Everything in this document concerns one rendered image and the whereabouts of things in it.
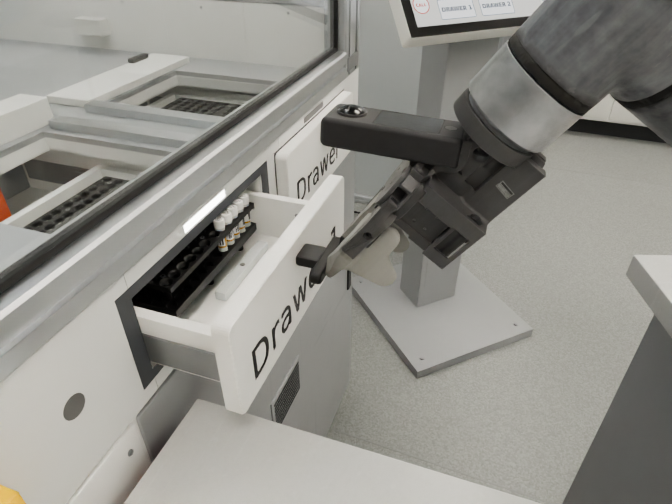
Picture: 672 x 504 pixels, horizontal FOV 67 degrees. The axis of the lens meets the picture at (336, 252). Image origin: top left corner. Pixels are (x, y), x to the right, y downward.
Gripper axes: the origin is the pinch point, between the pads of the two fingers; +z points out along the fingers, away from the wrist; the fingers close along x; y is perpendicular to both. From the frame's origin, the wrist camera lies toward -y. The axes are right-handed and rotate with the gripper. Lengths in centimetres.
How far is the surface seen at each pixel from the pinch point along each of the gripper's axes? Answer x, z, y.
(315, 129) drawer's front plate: 27.6, 6.6, -11.0
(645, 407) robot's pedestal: 26, 6, 57
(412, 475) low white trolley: -11.3, 6.2, 18.4
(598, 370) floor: 89, 43, 98
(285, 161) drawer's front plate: 17.0, 7.2, -10.8
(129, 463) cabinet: -18.9, 21.3, -2.9
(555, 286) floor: 129, 50, 88
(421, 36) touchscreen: 76, 0, -8
